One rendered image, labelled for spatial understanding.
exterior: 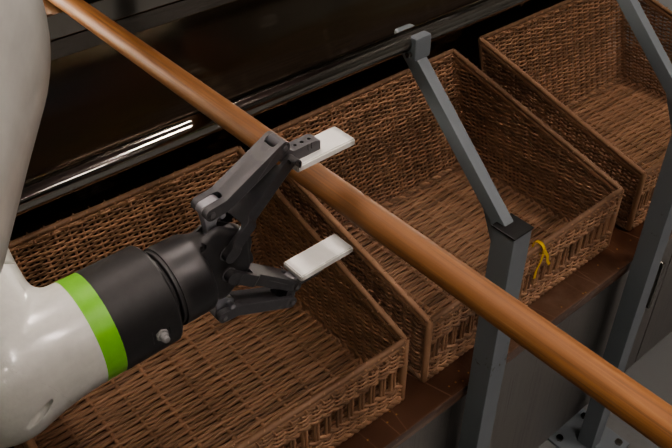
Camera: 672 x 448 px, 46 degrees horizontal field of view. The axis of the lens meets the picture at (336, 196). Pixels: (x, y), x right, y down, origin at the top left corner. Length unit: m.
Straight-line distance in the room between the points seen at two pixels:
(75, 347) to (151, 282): 0.08
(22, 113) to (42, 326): 0.43
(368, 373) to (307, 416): 0.12
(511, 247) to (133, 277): 0.63
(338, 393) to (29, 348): 0.68
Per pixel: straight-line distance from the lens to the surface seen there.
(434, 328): 1.34
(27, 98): 0.23
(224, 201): 0.69
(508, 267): 1.18
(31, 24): 0.24
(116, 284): 0.67
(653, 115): 2.21
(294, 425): 1.21
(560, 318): 1.59
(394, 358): 1.29
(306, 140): 0.73
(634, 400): 0.65
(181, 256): 0.69
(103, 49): 1.34
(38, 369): 0.64
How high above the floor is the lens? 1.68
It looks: 38 degrees down
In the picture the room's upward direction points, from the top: straight up
